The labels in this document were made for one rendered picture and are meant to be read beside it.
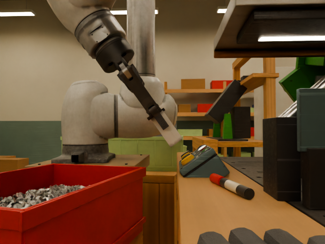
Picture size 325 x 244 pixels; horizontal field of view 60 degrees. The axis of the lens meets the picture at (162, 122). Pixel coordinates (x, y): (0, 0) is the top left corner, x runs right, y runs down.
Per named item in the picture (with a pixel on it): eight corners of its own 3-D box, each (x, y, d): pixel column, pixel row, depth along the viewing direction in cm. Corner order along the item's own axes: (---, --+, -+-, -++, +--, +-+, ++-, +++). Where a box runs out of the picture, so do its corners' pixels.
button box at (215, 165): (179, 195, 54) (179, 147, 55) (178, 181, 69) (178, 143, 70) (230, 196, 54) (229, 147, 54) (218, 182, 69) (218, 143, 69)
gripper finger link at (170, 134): (162, 110, 57) (162, 110, 56) (183, 138, 57) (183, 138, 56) (150, 118, 57) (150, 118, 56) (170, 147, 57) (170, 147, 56)
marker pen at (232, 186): (255, 200, 37) (255, 187, 37) (243, 200, 36) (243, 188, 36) (217, 182, 49) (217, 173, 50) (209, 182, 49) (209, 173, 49)
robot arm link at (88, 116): (66, 143, 105) (65, 84, 105) (115, 142, 108) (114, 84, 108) (56, 145, 89) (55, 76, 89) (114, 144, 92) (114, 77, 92)
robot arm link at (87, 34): (67, 30, 54) (85, 55, 53) (106, 2, 54) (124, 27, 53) (83, 45, 63) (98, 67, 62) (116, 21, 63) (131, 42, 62)
